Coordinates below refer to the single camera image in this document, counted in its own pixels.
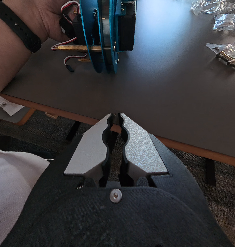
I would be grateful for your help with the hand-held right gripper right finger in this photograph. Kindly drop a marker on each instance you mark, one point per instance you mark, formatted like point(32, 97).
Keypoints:
point(142, 152)

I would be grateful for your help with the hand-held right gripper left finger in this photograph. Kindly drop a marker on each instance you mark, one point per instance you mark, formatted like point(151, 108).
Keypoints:
point(88, 152)

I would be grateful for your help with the blue metal toy robot arm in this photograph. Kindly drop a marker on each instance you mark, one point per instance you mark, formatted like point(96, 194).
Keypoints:
point(109, 38)

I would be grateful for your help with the black desk leg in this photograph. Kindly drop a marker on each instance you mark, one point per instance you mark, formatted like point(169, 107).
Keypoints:
point(73, 131)
point(210, 171)

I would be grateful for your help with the dark grey desk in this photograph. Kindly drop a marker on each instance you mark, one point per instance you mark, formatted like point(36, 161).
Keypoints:
point(158, 86)

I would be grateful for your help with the person's left hand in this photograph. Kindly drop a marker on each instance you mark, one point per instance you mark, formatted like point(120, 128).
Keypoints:
point(42, 17)

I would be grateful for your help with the wooden chair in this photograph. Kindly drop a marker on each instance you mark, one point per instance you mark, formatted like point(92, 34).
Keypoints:
point(22, 117)

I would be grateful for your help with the person's white shirt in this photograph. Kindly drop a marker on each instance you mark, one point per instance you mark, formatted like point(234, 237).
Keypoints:
point(13, 183)

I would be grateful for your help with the white paper sheet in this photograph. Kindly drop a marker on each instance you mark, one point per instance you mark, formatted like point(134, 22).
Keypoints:
point(9, 105)

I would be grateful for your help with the metal standoff posts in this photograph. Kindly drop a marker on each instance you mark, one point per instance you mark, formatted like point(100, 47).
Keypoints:
point(228, 59)

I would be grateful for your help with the clear bag with black screws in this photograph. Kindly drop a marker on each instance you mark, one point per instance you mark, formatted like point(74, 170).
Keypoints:
point(223, 48)

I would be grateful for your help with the black wristwatch band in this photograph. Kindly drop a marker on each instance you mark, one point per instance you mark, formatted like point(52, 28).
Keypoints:
point(21, 29)

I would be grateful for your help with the small clear plastic bag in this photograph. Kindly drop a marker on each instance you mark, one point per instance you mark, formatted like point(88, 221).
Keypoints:
point(224, 22)

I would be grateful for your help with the crumpled clear plastic wrap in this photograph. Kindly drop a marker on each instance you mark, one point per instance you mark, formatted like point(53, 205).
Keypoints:
point(214, 6)

